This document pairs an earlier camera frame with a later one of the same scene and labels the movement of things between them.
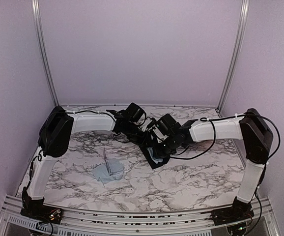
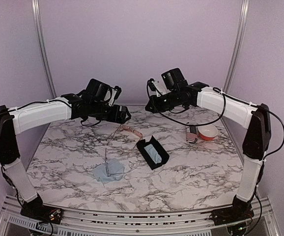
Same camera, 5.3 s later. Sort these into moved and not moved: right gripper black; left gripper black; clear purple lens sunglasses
Moved: right gripper black; left gripper black
Not moved: clear purple lens sunglasses
